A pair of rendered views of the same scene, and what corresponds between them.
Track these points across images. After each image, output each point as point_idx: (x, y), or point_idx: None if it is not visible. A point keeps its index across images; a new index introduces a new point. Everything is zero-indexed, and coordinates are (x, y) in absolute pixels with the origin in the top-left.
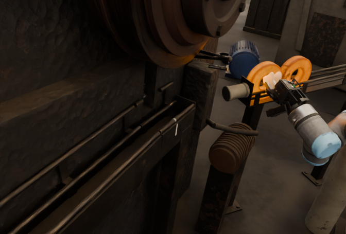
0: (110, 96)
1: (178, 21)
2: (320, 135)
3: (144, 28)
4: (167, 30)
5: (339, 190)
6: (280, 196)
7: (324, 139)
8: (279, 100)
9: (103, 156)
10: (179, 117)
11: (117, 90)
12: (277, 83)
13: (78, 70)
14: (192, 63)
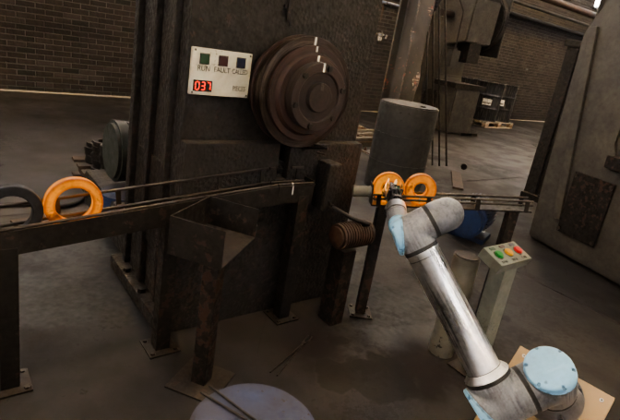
0: (253, 155)
1: (284, 117)
2: (393, 216)
3: (267, 117)
4: (280, 121)
5: None
6: (422, 325)
7: (394, 218)
8: (386, 197)
9: (242, 186)
10: (297, 184)
11: (258, 153)
12: (387, 185)
13: (240, 138)
14: (324, 159)
